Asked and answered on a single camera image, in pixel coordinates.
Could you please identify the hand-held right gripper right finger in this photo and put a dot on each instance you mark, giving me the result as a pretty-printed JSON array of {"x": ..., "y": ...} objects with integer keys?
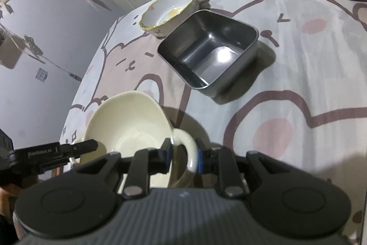
[{"x": 200, "y": 159}]

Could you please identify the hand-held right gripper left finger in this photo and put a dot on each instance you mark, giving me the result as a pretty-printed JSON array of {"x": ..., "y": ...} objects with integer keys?
[{"x": 167, "y": 154}]

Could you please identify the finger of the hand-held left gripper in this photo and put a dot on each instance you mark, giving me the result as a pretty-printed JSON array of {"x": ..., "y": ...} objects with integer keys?
[{"x": 57, "y": 151}]

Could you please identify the square steel container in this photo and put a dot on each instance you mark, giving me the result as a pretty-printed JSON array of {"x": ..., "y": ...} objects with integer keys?
[{"x": 206, "y": 44}]

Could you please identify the floral bowl with yellow rim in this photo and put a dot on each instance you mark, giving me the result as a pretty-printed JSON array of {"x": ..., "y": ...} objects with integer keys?
[{"x": 166, "y": 8}]

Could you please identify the bear print tablecloth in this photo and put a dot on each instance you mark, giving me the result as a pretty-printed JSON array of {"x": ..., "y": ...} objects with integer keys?
[{"x": 286, "y": 75}]

